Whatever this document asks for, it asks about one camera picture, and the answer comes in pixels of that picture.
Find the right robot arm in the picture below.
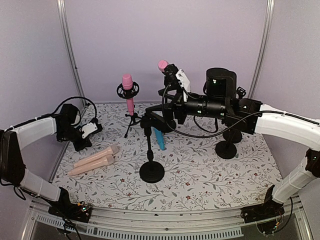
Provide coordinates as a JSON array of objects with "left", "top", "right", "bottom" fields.
[{"left": 140, "top": 64, "right": 320, "bottom": 218}]

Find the pink microphone in shock mount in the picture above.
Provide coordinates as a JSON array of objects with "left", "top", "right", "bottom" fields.
[{"left": 122, "top": 73, "right": 134, "bottom": 116}]

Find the aluminium right corner post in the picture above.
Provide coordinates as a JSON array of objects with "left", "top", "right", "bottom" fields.
[{"left": 247, "top": 0, "right": 275, "bottom": 99}]

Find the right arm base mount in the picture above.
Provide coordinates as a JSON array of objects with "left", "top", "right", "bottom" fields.
[{"left": 240, "top": 185, "right": 293, "bottom": 236}]

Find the black round stand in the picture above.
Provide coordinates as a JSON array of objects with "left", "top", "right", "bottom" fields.
[
  {"left": 222, "top": 86, "right": 247, "bottom": 145},
  {"left": 215, "top": 139, "right": 237, "bottom": 160}
]

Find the aluminium front frame rail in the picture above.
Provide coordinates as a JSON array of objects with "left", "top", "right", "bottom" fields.
[{"left": 21, "top": 196, "right": 315, "bottom": 240}]

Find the beige microphone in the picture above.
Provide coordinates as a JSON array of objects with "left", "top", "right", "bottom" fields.
[
  {"left": 73, "top": 145, "right": 119, "bottom": 168},
  {"left": 67, "top": 155, "right": 115, "bottom": 177}
]

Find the blue microphone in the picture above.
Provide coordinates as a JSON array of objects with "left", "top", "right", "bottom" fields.
[{"left": 153, "top": 128, "right": 166, "bottom": 151}]

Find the pink microphone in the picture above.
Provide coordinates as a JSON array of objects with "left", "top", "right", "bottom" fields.
[
  {"left": 157, "top": 59, "right": 169, "bottom": 73},
  {"left": 122, "top": 73, "right": 134, "bottom": 116}
]

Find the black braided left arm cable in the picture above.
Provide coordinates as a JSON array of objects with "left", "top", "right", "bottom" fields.
[{"left": 53, "top": 96, "right": 99, "bottom": 126}]

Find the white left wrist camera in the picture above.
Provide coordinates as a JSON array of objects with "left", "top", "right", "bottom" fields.
[{"left": 80, "top": 119, "right": 103, "bottom": 139}]

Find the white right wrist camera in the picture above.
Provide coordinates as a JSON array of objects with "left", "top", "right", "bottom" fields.
[{"left": 164, "top": 64, "right": 191, "bottom": 103}]

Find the black straight stand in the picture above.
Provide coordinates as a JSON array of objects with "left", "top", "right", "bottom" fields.
[{"left": 158, "top": 72, "right": 176, "bottom": 102}]

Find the aluminium corner post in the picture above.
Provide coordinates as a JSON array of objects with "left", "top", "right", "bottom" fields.
[
  {"left": 247, "top": 0, "right": 275, "bottom": 99},
  {"left": 56, "top": 0, "right": 85, "bottom": 97}
]

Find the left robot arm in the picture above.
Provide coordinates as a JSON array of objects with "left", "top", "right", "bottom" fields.
[{"left": 0, "top": 103, "right": 98, "bottom": 217}]

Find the aluminium left corner post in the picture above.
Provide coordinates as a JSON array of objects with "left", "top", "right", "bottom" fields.
[{"left": 56, "top": 0, "right": 85, "bottom": 97}]

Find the black stand of blue microphone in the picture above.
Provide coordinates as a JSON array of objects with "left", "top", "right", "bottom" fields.
[{"left": 139, "top": 115, "right": 165, "bottom": 184}]

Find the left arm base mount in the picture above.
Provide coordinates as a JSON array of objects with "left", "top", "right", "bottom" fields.
[{"left": 46, "top": 200, "right": 93, "bottom": 223}]

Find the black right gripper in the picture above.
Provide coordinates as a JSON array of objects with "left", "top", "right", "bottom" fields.
[{"left": 145, "top": 84, "right": 228, "bottom": 128}]

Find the black tripod shock mount stand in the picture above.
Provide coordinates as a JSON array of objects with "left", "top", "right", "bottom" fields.
[{"left": 116, "top": 79, "right": 142, "bottom": 138}]

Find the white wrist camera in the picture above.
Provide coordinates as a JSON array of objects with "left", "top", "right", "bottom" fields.
[
  {"left": 164, "top": 64, "right": 191, "bottom": 103},
  {"left": 80, "top": 119, "right": 103, "bottom": 139}
]

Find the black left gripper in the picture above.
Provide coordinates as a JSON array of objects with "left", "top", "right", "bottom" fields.
[{"left": 58, "top": 124, "right": 93, "bottom": 152}]

